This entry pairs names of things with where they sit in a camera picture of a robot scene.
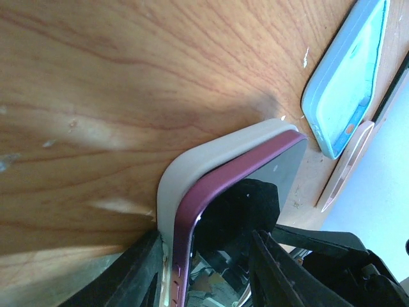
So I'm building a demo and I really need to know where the black aluminium frame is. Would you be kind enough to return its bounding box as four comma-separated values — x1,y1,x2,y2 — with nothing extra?
372,54,408,127

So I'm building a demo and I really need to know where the pink phone case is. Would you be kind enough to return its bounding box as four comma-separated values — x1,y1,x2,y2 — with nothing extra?
316,121,374,212

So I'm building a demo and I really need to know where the light blue phone case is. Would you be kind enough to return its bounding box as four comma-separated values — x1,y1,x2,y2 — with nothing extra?
301,1,390,160

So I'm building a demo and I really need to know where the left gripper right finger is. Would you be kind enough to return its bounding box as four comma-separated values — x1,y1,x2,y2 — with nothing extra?
251,230,351,306

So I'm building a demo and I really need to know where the white phone case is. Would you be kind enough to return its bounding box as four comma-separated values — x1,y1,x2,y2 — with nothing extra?
157,119,307,306

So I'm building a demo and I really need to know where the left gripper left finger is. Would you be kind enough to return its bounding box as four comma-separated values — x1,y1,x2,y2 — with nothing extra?
62,230,164,306

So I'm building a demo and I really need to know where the pink phone black screen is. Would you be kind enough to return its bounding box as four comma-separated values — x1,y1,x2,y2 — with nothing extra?
170,130,307,306

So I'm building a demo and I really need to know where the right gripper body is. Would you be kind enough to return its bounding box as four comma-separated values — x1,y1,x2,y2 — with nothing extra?
274,225,408,306

